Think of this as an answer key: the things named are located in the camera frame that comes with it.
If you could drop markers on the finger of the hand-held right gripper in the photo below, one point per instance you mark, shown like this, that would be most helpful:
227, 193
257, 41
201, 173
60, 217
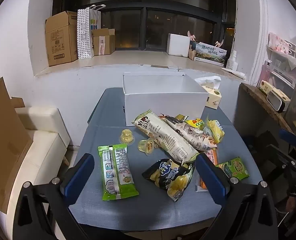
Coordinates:
291, 136

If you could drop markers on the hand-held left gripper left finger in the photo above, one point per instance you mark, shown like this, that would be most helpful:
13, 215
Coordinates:
79, 177

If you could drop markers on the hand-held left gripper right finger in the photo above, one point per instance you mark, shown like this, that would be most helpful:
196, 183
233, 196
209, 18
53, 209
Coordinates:
210, 180

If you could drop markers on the yellow jelly cup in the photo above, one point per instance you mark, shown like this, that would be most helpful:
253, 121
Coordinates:
146, 146
127, 137

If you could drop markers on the orange cracker packet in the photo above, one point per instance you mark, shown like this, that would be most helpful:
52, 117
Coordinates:
212, 156

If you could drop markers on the small green snack packet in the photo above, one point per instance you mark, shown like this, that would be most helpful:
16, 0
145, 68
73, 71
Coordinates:
234, 168

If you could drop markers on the white rounded device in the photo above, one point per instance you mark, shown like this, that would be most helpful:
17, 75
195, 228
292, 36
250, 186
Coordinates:
278, 101

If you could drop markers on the black chips packet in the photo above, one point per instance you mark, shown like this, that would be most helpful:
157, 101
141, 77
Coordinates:
170, 177

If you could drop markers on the wooden shelf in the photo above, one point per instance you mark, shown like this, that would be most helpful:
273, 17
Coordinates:
260, 102

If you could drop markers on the grey illustrated snack packet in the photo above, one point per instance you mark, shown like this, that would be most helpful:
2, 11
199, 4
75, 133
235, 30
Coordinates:
193, 136

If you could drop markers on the yellow green snack packet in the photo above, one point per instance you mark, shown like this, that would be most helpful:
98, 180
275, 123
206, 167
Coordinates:
215, 130

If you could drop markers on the green cream carton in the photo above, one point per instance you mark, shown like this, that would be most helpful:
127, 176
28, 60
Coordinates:
266, 87

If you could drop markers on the cream white sofa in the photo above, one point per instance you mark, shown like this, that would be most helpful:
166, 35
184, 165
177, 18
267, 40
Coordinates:
42, 135

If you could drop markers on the long beige snack packet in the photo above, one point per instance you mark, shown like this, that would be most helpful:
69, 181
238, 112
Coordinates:
163, 137

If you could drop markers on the small olive packet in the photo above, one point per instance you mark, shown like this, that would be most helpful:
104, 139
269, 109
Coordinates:
181, 118

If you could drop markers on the beige tissue pack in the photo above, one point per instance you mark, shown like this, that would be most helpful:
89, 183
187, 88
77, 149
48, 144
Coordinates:
213, 98

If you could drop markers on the flat cardboard sheet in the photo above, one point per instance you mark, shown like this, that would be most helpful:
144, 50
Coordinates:
5, 142

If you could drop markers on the pink floral box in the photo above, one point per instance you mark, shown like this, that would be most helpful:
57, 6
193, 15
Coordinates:
278, 42

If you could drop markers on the white plastic bottle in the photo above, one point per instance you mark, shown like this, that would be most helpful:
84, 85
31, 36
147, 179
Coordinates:
231, 61

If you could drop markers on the landscape printed box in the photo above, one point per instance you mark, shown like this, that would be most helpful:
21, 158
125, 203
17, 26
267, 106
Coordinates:
210, 53

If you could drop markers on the small cardboard box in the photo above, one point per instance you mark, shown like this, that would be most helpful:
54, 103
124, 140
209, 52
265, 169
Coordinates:
102, 42

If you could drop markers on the large cardboard box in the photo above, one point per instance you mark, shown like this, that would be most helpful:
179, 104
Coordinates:
60, 40

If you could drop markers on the white foam box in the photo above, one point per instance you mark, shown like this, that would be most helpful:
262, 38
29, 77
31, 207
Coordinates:
178, 43

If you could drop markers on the pink figurine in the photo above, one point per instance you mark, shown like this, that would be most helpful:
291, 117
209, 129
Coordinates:
191, 36

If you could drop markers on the polka dot paper bag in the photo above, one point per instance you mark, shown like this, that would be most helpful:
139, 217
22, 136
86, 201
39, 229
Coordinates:
84, 35

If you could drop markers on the dark glass window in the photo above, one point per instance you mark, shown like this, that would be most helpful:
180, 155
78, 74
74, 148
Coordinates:
143, 10

